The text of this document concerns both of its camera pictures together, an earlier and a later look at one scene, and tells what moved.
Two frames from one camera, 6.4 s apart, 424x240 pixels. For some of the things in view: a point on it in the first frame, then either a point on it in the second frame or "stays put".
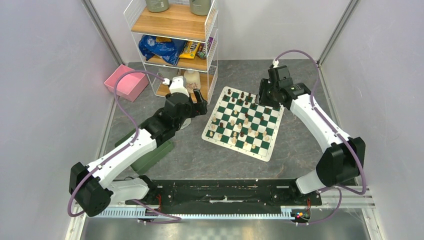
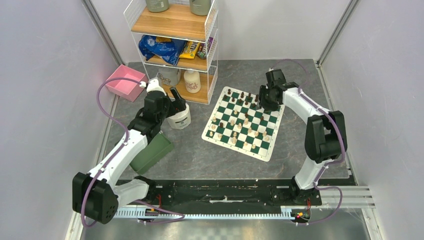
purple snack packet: [204, 48] stays put
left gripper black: [199, 108] → [177, 105]
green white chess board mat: [240, 122] stays put
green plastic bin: [145, 164] stays put
